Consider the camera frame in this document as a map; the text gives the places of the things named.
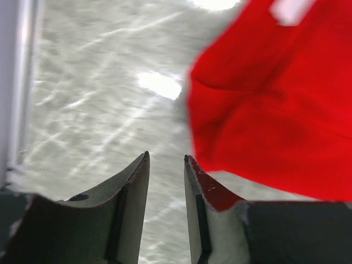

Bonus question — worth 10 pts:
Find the red t shirt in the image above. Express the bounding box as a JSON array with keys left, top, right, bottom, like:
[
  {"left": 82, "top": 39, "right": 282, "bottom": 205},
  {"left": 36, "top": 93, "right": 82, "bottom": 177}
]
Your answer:
[{"left": 188, "top": 0, "right": 351, "bottom": 201}]

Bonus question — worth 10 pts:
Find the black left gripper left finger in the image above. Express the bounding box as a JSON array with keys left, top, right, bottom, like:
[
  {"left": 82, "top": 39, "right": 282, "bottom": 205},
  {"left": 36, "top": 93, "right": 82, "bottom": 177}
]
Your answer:
[{"left": 1, "top": 152, "right": 150, "bottom": 263}]

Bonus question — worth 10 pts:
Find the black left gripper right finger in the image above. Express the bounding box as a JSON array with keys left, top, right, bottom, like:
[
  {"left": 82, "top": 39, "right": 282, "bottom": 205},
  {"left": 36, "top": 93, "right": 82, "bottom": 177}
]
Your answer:
[{"left": 184, "top": 155, "right": 351, "bottom": 264}]

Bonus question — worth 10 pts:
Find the aluminium left table rail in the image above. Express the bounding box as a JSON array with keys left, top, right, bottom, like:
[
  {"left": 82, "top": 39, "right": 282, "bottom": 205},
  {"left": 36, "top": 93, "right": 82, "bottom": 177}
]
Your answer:
[{"left": 1, "top": 0, "right": 44, "bottom": 188}]

